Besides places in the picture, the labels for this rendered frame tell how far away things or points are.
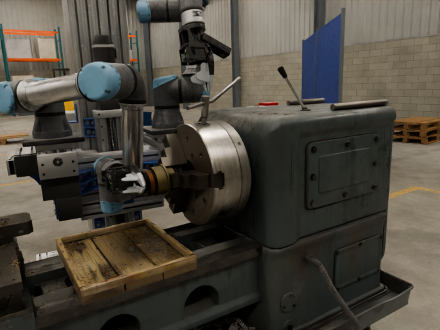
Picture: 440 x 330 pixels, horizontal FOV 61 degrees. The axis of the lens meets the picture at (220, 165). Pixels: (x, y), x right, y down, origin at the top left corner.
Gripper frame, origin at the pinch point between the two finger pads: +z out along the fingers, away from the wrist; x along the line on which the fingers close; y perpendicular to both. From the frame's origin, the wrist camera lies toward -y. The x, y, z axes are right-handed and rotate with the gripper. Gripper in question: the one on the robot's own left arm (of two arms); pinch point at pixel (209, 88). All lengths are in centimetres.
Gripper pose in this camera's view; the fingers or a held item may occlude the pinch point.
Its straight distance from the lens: 124.1
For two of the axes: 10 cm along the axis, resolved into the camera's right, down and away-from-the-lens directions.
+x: 5.1, -0.8, -8.6
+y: -8.5, 1.4, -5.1
